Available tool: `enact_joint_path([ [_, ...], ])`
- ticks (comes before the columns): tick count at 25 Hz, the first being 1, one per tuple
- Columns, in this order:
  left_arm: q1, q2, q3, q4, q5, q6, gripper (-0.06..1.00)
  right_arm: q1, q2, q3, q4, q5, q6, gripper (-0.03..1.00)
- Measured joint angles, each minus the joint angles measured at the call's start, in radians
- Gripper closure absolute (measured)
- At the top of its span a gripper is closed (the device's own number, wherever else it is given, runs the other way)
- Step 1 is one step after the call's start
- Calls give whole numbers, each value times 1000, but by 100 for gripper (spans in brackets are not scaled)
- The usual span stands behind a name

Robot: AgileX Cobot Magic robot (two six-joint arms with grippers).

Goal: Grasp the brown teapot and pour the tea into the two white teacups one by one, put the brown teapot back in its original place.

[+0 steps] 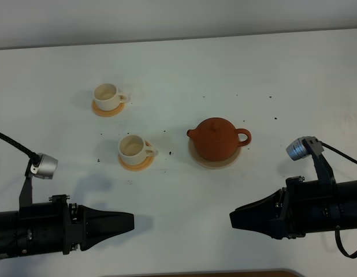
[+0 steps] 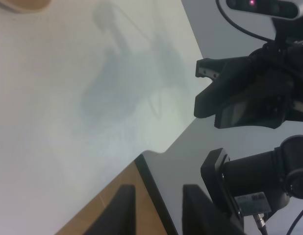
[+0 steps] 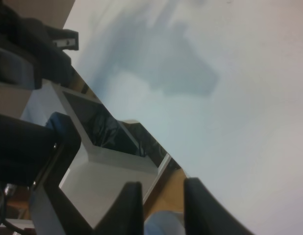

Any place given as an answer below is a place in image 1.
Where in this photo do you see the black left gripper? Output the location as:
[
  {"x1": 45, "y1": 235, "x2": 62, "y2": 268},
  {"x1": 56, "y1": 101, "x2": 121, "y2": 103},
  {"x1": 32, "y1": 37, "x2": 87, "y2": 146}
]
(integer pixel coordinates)
[{"x1": 17, "y1": 195, "x2": 135, "y2": 255}]

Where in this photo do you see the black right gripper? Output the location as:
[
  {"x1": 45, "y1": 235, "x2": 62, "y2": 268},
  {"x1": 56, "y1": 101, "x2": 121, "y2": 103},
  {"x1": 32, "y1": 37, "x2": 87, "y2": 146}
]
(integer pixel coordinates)
[{"x1": 229, "y1": 176, "x2": 337, "y2": 239}]

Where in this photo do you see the brown clay teapot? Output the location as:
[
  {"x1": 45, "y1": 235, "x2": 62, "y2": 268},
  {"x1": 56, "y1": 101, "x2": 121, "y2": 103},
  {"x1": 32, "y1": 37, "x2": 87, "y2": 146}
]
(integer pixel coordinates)
[{"x1": 187, "y1": 117, "x2": 252, "y2": 162}]

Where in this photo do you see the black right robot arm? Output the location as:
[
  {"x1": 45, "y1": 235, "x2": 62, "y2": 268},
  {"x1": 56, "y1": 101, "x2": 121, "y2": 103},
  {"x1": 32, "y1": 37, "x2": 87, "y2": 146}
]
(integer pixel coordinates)
[{"x1": 229, "y1": 177, "x2": 357, "y2": 239}]

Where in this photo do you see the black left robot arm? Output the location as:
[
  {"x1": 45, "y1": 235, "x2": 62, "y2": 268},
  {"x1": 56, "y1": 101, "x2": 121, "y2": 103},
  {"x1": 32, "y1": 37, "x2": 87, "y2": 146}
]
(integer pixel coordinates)
[{"x1": 0, "y1": 194, "x2": 135, "y2": 260}]

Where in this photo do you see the cream round teapot coaster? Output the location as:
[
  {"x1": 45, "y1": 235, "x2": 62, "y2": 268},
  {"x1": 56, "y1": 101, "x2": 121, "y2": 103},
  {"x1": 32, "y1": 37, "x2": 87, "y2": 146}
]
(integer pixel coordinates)
[{"x1": 188, "y1": 139, "x2": 241, "y2": 170}]

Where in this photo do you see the brown wooden board edge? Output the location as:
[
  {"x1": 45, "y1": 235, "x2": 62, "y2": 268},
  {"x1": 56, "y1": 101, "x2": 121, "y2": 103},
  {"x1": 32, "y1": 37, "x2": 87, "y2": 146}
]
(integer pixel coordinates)
[{"x1": 104, "y1": 268, "x2": 303, "y2": 276}]

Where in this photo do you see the near white teacup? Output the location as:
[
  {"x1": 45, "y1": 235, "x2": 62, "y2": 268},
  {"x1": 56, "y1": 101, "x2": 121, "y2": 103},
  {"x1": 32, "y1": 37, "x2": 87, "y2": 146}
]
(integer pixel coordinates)
[{"x1": 118, "y1": 134, "x2": 158, "y2": 166}]

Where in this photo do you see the white teacup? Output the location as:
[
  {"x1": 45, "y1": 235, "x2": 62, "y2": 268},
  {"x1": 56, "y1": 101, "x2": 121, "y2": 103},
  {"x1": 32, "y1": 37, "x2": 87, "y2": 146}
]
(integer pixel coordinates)
[
  {"x1": 93, "y1": 84, "x2": 128, "y2": 111},
  {"x1": 118, "y1": 134, "x2": 158, "y2": 166}
]

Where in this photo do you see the near orange coaster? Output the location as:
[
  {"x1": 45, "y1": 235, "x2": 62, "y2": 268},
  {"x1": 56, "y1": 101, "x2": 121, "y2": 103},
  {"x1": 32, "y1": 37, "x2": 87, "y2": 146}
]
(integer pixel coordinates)
[{"x1": 118, "y1": 142, "x2": 155, "y2": 171}]

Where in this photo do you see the orange coaster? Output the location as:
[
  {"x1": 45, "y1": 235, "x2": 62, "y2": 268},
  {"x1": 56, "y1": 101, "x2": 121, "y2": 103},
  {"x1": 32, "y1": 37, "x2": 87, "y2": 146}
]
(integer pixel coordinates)
[
  {"x1": 118, "y1": 142, "x2": 155, "y2": 171},
  {"x1": 91, "y1": 100, "x2": 125, "y2": 117}
]

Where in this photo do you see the far orange coaster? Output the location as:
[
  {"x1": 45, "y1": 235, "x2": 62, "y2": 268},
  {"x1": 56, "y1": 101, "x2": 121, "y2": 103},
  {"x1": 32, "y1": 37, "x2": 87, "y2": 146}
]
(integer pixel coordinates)
[{"x1": 91, "y1": 100, "x2": 125, "y2": 117}]

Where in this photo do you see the far white teacup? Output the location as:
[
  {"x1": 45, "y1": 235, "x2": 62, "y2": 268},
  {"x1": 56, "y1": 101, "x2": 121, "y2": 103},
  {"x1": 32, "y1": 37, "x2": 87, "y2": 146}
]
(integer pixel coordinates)
[{"x1": 93, "y1": 84, "x2": 128, "y2": 111}]

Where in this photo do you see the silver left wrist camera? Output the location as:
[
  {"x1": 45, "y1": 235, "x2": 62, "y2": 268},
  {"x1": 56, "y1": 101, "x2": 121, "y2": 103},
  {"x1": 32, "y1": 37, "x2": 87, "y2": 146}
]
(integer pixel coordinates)
[{"x1": 18, "y1": 153, "x2": 58, "y2": 209}]

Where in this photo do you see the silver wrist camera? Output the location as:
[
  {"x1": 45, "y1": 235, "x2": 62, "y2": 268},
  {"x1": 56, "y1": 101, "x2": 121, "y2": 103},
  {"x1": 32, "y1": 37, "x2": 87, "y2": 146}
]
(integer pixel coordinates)
[
  {"x1": 285, "y1": 136, "x2": 337, "y2": 185},
  {"x1": 18, "y1": 153, "x2": 58, "y2": 209}
]

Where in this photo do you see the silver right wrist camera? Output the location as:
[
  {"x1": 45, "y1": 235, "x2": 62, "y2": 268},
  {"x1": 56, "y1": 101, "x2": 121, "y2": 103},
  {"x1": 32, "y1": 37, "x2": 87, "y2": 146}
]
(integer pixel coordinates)
[{"x1": 285, "y1": 136, "x2": 337, "y2": 185}]

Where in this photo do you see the braided left camera cable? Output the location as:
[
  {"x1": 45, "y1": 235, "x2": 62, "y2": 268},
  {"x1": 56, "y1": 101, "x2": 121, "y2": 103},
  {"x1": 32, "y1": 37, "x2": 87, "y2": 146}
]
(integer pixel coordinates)
[{"x1": 0, "y1": 129, "x2": 38, "y2": 160}]

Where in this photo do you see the black right camera cable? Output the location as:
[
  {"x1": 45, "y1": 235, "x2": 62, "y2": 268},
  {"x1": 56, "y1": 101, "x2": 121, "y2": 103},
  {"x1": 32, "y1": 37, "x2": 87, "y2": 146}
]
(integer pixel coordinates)
[{"x1": 319, "y1": 140, "x2": 357, "y2": 259}]

